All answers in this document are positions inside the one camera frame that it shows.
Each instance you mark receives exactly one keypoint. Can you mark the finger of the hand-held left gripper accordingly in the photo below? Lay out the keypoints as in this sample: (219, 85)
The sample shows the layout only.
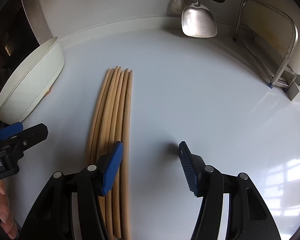
(32, 135)
(10, 131)

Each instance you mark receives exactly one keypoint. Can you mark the row of wooden chopsticks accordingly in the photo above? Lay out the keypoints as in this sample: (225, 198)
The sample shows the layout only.
(115, 110)

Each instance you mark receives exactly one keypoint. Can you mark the steel spatula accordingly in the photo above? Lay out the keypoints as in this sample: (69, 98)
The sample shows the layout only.
(198, 20)

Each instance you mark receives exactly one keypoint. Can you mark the metal cutting board rack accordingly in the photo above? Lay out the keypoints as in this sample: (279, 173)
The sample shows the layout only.
(288, 55)

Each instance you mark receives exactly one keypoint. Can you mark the person's left hand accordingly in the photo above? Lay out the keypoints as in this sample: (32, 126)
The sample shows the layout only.
(6, 212)

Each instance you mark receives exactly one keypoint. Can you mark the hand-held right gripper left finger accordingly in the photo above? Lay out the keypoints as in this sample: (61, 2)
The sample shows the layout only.
(112, 170)

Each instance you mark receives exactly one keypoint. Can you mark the cream cutting board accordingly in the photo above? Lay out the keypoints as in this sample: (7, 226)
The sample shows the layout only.
(270, 22)

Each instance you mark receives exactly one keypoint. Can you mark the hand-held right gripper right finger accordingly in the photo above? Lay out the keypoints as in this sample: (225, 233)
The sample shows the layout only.
(188, 170)

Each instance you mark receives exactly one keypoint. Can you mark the white round basin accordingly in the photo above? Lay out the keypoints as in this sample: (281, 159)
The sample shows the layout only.
(30, 85)

